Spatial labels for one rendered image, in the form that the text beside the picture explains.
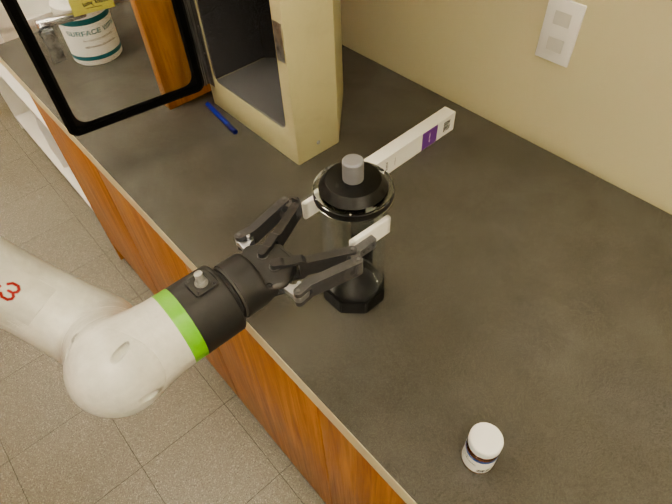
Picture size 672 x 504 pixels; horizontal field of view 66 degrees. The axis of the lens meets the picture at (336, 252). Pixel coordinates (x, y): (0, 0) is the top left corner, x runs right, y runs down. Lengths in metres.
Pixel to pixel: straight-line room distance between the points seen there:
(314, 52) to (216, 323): 0.56
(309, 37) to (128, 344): 0.61
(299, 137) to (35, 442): 1.39
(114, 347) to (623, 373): 0.67
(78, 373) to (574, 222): 0.82
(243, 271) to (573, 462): 0.48
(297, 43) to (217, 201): 0.33
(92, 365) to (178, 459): 1.25
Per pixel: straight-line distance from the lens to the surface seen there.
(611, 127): 1.12
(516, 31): 1.16
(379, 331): 0.81
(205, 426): 1.83
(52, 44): 1.12
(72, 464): 1.94
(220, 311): 0.60
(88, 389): 0.59
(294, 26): 0.94
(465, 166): 1.09
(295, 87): 0.99
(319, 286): 0.63
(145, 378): 0.59
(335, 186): 0.67
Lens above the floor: 1.63
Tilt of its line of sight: 49 degrees down
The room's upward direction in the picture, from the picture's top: 3 degrees counter-clockwise
